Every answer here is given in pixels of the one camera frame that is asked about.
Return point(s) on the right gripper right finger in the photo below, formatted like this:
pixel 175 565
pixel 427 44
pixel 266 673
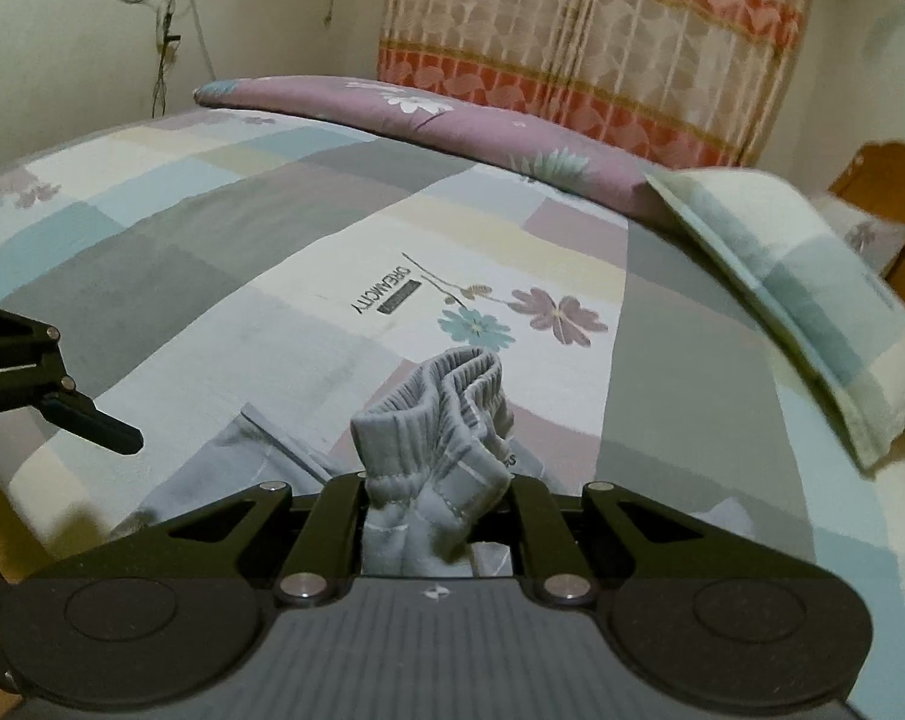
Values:
pixel 545 557

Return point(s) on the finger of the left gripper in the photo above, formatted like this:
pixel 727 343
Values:
pixel 77 414

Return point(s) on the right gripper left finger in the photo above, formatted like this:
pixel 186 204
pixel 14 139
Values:
pixel 326 556

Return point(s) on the grey patterned pyjama trousers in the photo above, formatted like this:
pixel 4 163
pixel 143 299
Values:
pixel 438 453

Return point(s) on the checked patchwork bed sheet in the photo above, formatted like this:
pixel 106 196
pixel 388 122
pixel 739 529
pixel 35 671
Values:
pixel 250 281

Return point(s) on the checked pastel pillow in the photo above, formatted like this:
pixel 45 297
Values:
pixel 843 324

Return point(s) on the purple floral rolled quilt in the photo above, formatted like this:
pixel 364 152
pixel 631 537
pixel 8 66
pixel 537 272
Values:
pixel 521 143

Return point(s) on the small floral back pillow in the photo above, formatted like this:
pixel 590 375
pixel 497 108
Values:
pixel 878 242

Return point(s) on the wooden headboard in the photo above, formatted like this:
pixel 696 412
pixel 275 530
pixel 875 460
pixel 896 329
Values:
pixel 875 182

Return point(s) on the beige and red curtain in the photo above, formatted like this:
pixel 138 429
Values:
pixel 685 83

